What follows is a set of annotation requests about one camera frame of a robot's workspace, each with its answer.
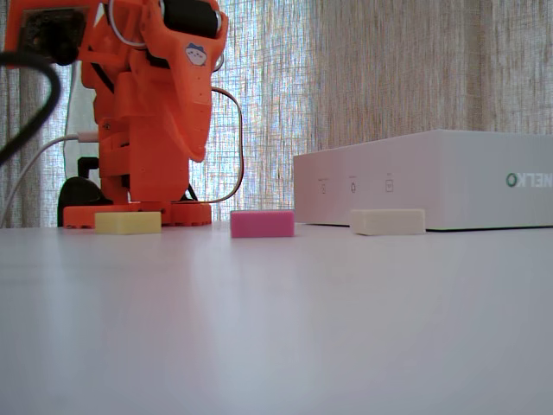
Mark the beige woven curtain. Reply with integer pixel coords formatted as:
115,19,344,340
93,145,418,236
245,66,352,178
0,0,553,229

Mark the pink cuboid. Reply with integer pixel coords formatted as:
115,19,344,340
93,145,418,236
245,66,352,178
230,210,296,239

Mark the yellow cuboid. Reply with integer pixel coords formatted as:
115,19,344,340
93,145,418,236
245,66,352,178
94,210,162,235

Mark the thick black camera cable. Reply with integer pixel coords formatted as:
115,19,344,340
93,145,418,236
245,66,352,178
0,50,62,166

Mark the thin servo wire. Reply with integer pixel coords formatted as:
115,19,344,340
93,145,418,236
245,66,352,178
210,86,246,204

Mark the wrist camera in orange mount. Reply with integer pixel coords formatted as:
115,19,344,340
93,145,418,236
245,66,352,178
3,0,92,67

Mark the orange gripper black motor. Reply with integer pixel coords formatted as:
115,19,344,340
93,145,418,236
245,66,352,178
79,0,229,164

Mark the white box bin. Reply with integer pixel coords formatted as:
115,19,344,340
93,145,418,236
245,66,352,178
292,129,553,233

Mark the white cuboid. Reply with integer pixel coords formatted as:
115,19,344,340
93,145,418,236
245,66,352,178
349,208,427,236

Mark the black table clamp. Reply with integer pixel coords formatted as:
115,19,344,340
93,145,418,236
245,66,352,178
57,156,114,228

